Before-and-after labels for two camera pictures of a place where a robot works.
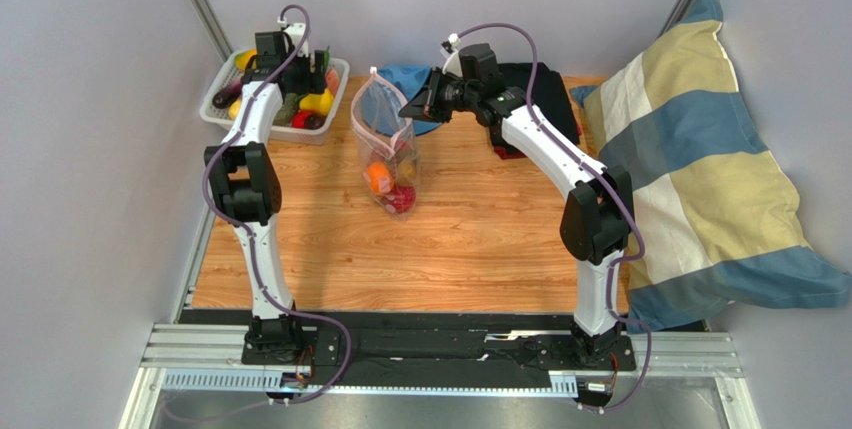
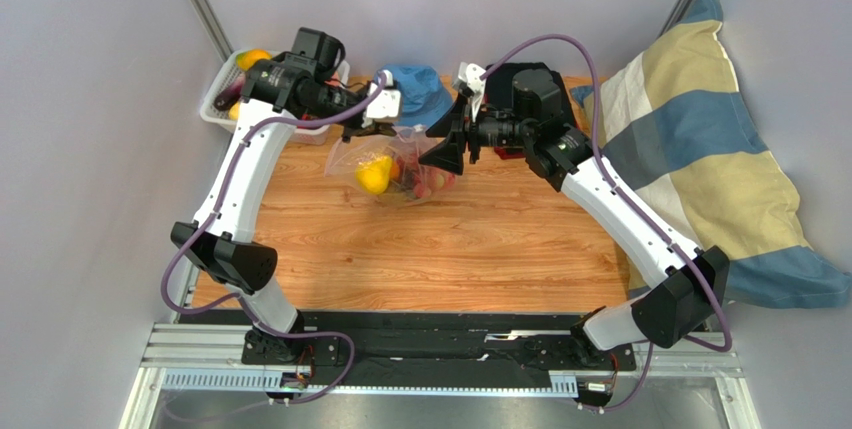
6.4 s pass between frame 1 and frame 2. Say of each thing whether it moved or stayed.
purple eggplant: stayed
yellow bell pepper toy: moved
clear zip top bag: moved
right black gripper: moved
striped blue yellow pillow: stayed
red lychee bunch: moved
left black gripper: moved
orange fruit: moved
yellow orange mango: stayed
